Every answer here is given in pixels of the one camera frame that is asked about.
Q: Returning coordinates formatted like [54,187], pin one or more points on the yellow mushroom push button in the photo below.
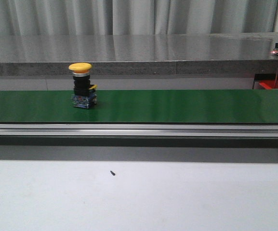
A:
[84,92]

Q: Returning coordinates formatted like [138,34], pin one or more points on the green conveyor belt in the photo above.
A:
[143,106]

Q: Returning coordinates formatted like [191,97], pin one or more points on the grey stone counter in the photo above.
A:
[243,53]

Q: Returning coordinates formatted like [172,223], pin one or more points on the red plastic tray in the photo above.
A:
[268,84]

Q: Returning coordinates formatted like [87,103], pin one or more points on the grey curtain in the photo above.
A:
[135,17]

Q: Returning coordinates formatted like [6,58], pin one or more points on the aluminium conveyor frame rail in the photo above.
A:
[220,143]

